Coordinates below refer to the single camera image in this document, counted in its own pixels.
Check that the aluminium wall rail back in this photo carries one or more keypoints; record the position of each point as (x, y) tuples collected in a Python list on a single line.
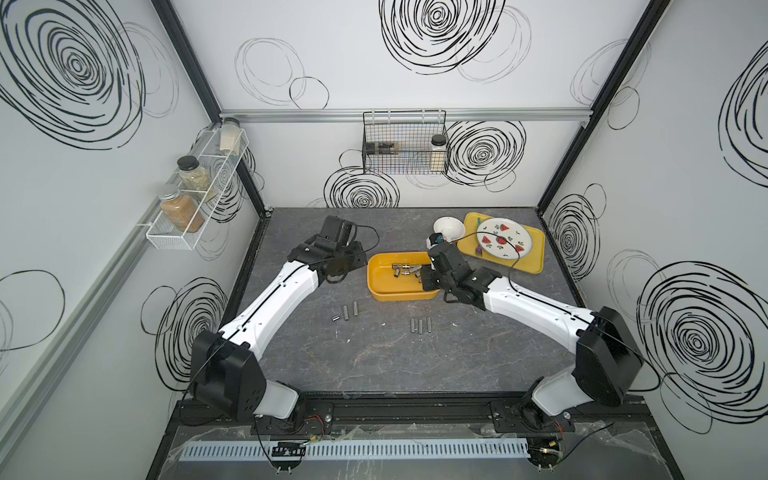
[(352, 115)]

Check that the black wire basket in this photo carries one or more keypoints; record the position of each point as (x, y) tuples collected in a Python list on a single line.
[(414, 142)]

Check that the aluminium wall rail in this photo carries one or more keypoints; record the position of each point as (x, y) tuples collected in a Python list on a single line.
[(352, 115), (34, 392)]

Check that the green herb jar black lid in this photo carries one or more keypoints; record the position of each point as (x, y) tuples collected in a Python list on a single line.
[(195, 177)]

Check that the watermelon pattern plate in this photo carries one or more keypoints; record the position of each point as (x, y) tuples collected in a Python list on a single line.
[(504, 239)]

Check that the orange white bowl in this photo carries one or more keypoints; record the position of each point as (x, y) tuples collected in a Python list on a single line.
[(449, 228)]

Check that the yellow serving tray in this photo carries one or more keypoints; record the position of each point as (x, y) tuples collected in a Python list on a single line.
[(532, 263)]

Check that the dark item in basket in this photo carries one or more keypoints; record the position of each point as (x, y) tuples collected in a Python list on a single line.
[(381, 148)]

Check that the left corner frame post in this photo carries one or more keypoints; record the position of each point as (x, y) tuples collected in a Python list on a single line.
[(174, 29)]

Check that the white wire wall shelf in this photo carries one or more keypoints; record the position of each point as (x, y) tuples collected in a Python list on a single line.
[(219, 214)]

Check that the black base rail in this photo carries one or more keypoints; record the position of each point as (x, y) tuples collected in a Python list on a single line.
[(331, 412)]

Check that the jar in wire basket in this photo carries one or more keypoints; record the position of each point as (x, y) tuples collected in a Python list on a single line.
[(439, 144)]

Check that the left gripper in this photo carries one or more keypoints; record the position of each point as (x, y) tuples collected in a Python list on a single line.
[(359, 254)]

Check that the white jar on shelf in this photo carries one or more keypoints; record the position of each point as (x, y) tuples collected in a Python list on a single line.
[(230, 136)]

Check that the yellow storage box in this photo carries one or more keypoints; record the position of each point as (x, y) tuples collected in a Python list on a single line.
[(389, 285)]

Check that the black corner frame post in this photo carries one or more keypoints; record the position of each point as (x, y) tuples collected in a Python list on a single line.
[(642, 32)]

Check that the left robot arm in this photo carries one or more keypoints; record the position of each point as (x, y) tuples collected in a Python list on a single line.
[(225, 371)]

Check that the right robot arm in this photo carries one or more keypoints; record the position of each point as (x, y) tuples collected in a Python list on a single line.
[(606, 358)]

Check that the white slotted cable duct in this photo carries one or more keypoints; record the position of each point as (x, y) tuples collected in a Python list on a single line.
[(390, 449)]

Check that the aluminium wall rail left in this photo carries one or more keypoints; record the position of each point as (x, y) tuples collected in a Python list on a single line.
[(34, 392)]

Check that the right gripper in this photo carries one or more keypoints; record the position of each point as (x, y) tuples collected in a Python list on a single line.
[(426, 271)]

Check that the brown spice jar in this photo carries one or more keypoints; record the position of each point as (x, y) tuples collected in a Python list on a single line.
[(180, 209)]

